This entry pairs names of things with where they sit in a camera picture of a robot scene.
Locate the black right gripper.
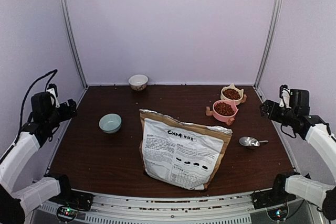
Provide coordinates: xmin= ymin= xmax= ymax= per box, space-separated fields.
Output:
xmin=259 ymin=99 xmax=296 ymax=126

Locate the silver metal food scoop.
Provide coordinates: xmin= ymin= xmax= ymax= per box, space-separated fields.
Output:
xmin=239 ymin=136 xmax=268 ymax=148

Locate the brown dog food bag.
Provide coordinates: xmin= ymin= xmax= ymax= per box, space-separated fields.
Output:
xmin=139 ymin=109 xmax=233 ymax=191

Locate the right arm base board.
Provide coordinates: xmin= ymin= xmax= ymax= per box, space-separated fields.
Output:
xmin=267 ymin=206 xmax=289 ymax=222

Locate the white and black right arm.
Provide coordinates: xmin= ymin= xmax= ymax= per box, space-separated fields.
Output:
xmin=259 ymin=84 xmax=335 ymax=222

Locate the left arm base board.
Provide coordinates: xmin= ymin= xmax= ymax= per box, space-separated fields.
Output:
xmin=56 ymin=206 xmax=78 ymax=222

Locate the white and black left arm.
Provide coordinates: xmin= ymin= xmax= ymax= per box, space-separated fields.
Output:
xmin=1 ymin=91 xmax=77 ymax=223

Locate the cream cat-ear pet bowl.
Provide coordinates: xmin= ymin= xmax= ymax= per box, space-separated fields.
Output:
xmin=220 ymin=83 xmax=246 ymax=105

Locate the pink cat-ear pet bowl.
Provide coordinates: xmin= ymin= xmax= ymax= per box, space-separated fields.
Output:
xmin=212 ymin=100 xmax=239 ymax=125

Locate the brown kibble in cream bowl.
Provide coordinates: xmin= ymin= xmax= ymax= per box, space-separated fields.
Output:
xmin=223 ymin=89 xmax=241 ymax=100

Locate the brown kibble in pink bowl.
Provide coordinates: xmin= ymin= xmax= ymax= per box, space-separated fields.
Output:
xmin=214 ymin=102 xmax=235 ymax=116

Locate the light green ceramic bowl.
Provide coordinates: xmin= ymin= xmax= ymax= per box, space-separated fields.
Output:
xmin=99 ymin=113 xmax=122 ymax=134

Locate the white patterned ceramic bowl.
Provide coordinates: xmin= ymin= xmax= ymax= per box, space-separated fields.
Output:
xmin=128 ymin=74 xmax=149 ymax=91

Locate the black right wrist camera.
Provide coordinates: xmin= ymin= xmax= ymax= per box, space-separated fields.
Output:
xmin=279 ymin=84 xmax=291 ymax=109

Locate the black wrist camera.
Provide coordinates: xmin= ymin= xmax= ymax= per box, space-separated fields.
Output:
xmin=279 ymin=84 xmax=291 ymax=109
xmin=47 ymin=83 xmax=58 ymax=105

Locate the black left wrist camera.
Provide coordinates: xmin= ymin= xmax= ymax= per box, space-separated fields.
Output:
xmin=47 ymin=83 xmax=58 ymax=105

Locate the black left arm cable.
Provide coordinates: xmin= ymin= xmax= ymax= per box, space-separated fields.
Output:
xmin=10 ymin=69 xmax=58 ymax=151

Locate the right aluminium table rail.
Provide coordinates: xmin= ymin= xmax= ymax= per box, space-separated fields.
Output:
xmin=253 ymin=86 xmax=300 ymax=172

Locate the aluminium front frame rail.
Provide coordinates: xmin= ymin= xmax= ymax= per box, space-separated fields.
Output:
xmin=25 ymin=191 xmax=328 ymax=223

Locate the right aluminium corner post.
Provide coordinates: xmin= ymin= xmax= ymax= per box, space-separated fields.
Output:
xmin=254 ymin=0 xmax=283 ymax=89

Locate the aluminium corner post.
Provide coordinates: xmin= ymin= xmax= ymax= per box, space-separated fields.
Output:
xmin=254 ymin=0 xmax=283 ymax=89
xmin=60 ymin=0 xmax=88 ymax=89

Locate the left aluminium corner post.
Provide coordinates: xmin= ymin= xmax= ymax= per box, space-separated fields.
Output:
xmin=60 ymin=0 xmax=88 ymax=89

